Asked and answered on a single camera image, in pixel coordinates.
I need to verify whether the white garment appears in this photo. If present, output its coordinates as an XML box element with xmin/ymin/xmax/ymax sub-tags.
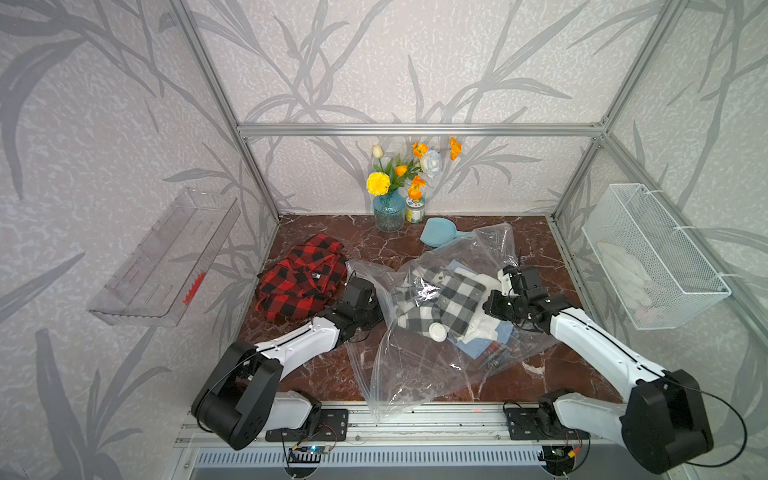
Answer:
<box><xmin>455</xmin><ymin>267</ymin><xmax>501</xmax><ymax>344</ymax></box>

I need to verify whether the red black plaid shirt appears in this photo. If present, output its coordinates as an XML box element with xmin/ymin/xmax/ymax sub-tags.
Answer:
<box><xmin>256</xmin><ymin>234</ymin><xmax>347</xmax><ymax>320</ymax></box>

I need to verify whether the grey white plaid shirt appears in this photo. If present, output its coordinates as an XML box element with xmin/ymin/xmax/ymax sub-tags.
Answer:
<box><xmin>394</xmin><ymin>266</ymin><xmax>485</xmax><ymax>340</ymax></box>

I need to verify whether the clear plastic vacuum bag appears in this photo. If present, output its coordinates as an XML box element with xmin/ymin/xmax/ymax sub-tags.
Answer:
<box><xmin>347</xmin><ymin>223</ymin><xmax>556</xmax><ymax>420</ymax></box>

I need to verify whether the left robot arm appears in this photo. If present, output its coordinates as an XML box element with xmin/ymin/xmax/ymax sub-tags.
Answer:
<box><xmin>191</xmin><ymin>298</ymin><xmax>384</xmax><ymax>451</ymax></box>

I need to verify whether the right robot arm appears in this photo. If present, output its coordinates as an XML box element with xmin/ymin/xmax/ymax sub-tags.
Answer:
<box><xmin>483</xmin><ymin>290</ymin><xmax>714</xmax><ymax>474</ymax></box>

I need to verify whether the white vacuum bag valve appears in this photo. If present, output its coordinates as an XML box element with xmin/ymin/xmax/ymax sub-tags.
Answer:
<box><xmin>428</xmin><ymin>322</ymin><xmax>448</xmax><ymax>343</ymax></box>

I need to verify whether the tartan plaid folded garment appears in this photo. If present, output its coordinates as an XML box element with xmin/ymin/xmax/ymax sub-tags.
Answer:
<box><xmin>475</xmin><ymin>342</ymin><xmax>526</xmax><ymax>372</ymax></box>

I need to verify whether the light blue folded garment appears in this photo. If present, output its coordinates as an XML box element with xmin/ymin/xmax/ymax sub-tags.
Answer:
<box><xmin>448</xmin><ymin>261</ymin><xmax>514</xmax><ymax>360</ymax></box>

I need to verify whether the white cloth in basket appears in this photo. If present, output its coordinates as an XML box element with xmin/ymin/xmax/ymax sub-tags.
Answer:
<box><xmin>597</xmin><ymin>241</ymin><xmax>661</xmax><ymax>326</ymax></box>

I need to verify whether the light blue plastic scoop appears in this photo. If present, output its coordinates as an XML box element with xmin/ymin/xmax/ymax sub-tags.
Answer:
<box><xmin>420</xmin><ymin>217</ymin><xmax>468</xmax><ymax>248</ymax></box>

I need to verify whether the blue glass flower vase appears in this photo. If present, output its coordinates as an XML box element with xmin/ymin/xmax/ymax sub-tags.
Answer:
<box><xmin>373</xmin><ymin>190</ymin><xmax>405</xmax><ymax>233</ymax></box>

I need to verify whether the small white lidded jar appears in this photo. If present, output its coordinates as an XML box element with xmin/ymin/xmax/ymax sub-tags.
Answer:
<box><xmin>405</xmin><ymin>197</ymin><xmax>425</xmax><ymax>224</ymax></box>

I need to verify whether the artificial flower bouquet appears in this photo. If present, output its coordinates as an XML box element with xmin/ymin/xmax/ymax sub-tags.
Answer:
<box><xmin>366</xmin><ymin>142</ymin><xmax>443</xmax><ymax>201</ymax></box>

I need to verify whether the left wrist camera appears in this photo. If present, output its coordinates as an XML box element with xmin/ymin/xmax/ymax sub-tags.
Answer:
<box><xmin>342</xmin><ymin>275</ymin><xmax>378</xmax><ymax>310</ymax></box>

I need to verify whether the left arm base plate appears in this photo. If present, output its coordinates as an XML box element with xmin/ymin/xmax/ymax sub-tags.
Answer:
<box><xmin>265</xmin><ymin>408</ymin><xmax>350</xmax><ymax>443</ymax></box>

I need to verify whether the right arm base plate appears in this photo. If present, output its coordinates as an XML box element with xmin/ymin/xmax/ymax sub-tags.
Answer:
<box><xmin>503</xmin><ymin>405</ymin><xmax>590</xmax><ymax>444</ymax></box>

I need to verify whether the white wire wall basket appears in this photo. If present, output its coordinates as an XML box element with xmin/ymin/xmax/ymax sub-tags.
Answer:
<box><xmin>582</xmin><ymin>183</ymin><xmax>732</xmax><ymax>330</ymax></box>

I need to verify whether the aluminium frame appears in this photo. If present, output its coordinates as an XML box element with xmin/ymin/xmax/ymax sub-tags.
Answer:
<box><xmin>184</xmin><ymin>1</ymin><xmax>767</xmax><ymax>479</ymax></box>

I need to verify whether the clear acrylic wall shelf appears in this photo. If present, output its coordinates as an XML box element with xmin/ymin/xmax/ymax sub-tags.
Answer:
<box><xmin>87</xmin><ymin>187</ymin><xmax>241</xmax><ymax>327</ymax></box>

